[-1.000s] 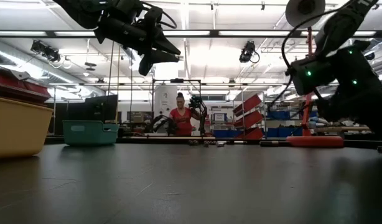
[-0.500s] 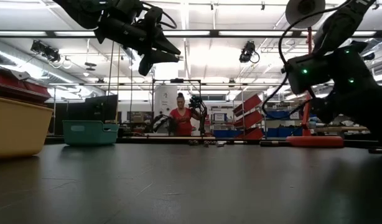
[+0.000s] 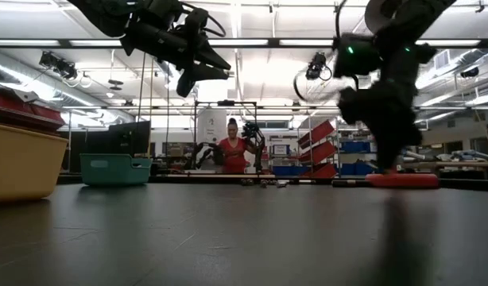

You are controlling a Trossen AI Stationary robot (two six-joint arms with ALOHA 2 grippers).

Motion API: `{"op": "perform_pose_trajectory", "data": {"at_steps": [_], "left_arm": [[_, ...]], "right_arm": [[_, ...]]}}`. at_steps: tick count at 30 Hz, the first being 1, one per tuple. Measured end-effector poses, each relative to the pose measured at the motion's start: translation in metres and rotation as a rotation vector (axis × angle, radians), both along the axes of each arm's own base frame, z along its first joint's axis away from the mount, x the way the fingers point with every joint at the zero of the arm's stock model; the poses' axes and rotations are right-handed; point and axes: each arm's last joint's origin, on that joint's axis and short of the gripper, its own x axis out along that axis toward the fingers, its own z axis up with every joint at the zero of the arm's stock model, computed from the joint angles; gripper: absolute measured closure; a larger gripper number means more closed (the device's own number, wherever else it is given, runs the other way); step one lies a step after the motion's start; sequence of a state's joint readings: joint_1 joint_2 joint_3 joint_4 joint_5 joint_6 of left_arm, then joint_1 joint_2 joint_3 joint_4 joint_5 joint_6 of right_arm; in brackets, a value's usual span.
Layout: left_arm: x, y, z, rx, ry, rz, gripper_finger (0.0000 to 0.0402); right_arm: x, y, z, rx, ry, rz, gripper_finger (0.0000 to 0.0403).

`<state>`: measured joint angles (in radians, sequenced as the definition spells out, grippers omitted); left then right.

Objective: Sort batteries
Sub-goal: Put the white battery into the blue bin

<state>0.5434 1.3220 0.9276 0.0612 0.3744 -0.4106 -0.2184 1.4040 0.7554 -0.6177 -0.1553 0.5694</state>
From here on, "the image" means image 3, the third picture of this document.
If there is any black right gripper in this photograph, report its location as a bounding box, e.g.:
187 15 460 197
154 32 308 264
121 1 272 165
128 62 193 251
338 77 424 172

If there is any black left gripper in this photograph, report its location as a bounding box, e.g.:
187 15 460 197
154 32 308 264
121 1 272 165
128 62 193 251
120 7 232 99

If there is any blue storage bin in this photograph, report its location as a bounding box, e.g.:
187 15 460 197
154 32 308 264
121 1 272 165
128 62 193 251
341 141 375 154
341 162 379 176
272 165 308 176

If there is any red desk lamp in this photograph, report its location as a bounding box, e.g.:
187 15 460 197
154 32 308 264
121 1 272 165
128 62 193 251
364 0 440 190

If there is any white banner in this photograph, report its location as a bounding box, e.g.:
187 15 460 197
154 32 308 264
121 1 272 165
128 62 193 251
196 107 228 154

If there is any wooden workbench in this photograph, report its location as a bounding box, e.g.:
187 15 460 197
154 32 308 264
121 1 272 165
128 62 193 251
410 160 488 180

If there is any red tilted bin rack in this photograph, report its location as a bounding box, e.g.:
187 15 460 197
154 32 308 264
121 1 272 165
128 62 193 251
297 118 339 179

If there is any person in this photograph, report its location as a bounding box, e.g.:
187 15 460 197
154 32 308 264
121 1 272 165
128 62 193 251
218 118 255 175

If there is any black background monitor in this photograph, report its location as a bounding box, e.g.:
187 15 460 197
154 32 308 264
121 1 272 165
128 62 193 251
83 121 152 157

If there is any white ceiling vent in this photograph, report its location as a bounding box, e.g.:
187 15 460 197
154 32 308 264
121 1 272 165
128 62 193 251
434 49 451 71

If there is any teal plastic bin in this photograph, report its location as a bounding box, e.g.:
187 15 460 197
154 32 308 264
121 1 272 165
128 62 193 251
79 153 153 187

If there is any red storage bin shelf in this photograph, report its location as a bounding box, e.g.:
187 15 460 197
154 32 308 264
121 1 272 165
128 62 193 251
0 85 66 133

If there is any yellow plastic bin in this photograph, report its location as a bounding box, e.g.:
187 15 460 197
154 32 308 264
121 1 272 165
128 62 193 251
0 122 69 203

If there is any black background rig frame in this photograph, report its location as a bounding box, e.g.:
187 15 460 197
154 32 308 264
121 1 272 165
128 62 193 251
194 99 258 175

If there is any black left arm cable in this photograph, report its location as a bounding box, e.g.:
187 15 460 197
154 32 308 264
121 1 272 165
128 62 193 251
180 2 227 39

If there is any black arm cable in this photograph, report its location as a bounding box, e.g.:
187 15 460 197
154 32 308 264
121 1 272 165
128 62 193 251
180 2 227 39
293 0 361 105

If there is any black hanging cable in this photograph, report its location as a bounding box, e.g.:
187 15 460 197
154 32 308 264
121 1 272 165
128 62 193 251
164 67 173 146
136 53 147 122

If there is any overhead frame light bar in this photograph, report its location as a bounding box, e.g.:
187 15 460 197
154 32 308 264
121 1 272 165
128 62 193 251
0 37 488 49

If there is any black metal table frame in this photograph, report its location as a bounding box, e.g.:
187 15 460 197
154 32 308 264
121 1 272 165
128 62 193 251
56 175 488 192

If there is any black overhead camera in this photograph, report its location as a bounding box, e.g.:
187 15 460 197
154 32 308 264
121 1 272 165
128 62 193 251
305 51 333 83

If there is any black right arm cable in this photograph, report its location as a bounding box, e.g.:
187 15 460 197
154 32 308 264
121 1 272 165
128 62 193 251
293 0 361 105

